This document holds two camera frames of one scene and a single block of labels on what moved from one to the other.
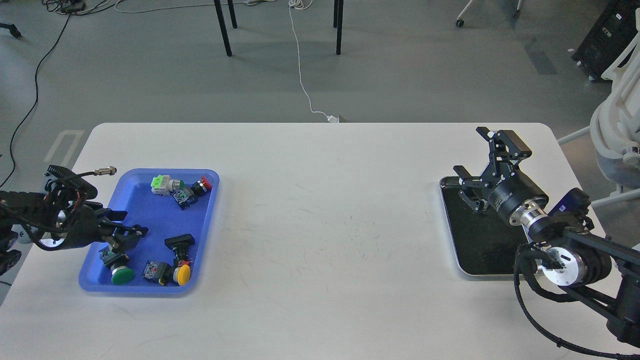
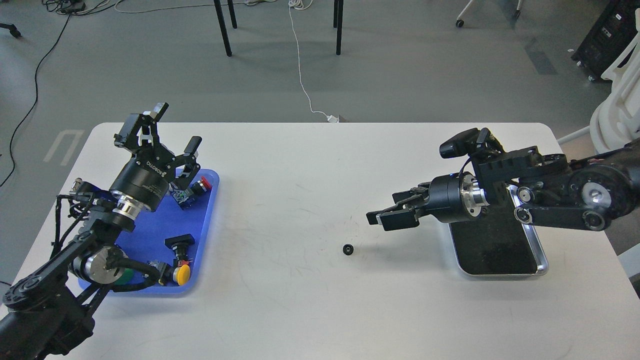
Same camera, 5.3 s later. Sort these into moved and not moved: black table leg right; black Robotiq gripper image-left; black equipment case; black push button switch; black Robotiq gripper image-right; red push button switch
Moved: black Robotiq gripper image-left; black Robotiq gripper image-right
Not moved: black equipment case; red push button switch; black table leg right; black push button switch
